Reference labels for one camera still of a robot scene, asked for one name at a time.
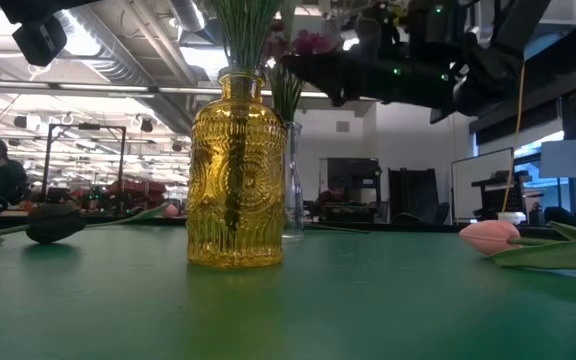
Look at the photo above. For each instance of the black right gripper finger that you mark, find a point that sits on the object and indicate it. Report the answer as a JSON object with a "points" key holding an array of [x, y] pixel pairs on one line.
{"points": [[318, 72]]}

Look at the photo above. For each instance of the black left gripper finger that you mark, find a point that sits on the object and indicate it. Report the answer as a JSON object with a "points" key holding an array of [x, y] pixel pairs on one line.
{"points": [[40, 42]]}

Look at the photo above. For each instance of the purple artificial flower bunch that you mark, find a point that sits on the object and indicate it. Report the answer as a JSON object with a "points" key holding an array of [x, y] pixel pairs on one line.
{"points": [[285, 95], [313, 44]]}

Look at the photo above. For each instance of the white artificial flower bunch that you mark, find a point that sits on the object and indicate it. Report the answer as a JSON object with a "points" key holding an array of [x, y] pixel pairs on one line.
{"points": [[263, 30], [228, 35]]}

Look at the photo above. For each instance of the yellow embossed glass vase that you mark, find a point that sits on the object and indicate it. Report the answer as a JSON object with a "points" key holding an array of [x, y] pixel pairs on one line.
{"points": [[235, 175]]}

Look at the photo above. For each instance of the dark purple artificial tulip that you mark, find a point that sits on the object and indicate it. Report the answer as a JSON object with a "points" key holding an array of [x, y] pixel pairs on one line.
{"points": [[55, 223]]}

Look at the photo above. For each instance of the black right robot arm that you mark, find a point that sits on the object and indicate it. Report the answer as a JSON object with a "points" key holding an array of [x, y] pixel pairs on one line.
{"points": [[493, 60]]}

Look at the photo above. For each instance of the clear glass vase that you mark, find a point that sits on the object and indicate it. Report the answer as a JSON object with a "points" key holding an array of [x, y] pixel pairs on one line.
{"points": [[294, 190]]}

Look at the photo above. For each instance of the long ceiling light bar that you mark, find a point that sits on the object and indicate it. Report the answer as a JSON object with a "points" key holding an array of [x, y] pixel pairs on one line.
{"points": [[103, 88]]}

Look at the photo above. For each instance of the black cabinet with monitor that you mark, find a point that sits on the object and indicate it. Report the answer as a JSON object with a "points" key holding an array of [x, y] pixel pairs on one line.
{"points": [[355, 175]]}

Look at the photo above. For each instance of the white whiteboard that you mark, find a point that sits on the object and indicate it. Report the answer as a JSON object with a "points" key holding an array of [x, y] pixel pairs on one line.
{"points": [[483, 180]]}

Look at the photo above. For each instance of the yellow pole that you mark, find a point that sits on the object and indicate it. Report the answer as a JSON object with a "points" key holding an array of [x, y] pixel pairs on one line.
{"points": [[515, 145]]}

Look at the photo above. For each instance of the black equipment stand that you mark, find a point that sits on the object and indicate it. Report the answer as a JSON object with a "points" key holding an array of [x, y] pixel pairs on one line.
{"points": [[498, 192]]}

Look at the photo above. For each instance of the white sign board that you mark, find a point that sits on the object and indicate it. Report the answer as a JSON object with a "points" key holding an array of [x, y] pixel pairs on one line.
{"points": [[568, 157]]}

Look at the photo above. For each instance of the green table mat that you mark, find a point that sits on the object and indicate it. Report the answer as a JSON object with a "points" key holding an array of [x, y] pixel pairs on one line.
{"points": [[118, 310]]}

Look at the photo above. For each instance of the round silver ventilation duct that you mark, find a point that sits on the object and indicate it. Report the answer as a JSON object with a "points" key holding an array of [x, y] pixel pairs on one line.
{"points": [[188, 12]]}

